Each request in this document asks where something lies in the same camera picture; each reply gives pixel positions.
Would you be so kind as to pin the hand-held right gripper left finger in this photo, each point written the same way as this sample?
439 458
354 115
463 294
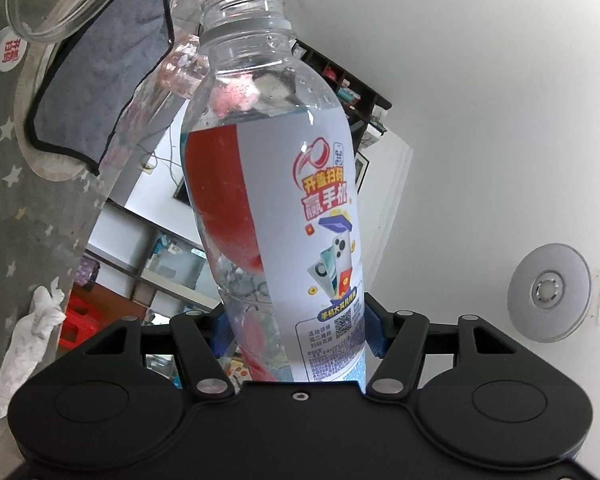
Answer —
222 337

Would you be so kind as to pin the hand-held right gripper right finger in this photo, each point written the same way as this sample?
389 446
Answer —
377 332

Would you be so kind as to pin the clear plastic bottle red label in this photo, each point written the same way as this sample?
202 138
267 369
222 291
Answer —
280 185

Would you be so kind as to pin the white bottle cap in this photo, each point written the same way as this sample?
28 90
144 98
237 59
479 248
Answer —
7 50

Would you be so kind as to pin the pink water bottle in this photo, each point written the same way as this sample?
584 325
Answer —
185 70

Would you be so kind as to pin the glass display cabinet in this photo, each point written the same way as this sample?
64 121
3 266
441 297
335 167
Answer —
180 280

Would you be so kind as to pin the red plastic stool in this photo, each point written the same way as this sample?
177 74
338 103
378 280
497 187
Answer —
80 320

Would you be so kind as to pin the round ceiling lamp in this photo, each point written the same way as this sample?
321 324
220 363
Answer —
550 292

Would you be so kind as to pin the white rag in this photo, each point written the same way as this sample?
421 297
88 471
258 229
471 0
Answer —
25 345

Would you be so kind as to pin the grey star printed tablecloth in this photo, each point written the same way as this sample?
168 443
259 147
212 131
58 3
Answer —
30 220

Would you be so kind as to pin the dark shelf unit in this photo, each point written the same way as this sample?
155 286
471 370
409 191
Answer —
360 95

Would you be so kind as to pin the grey cloth black edging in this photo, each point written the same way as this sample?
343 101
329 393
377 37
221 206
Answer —
95 75

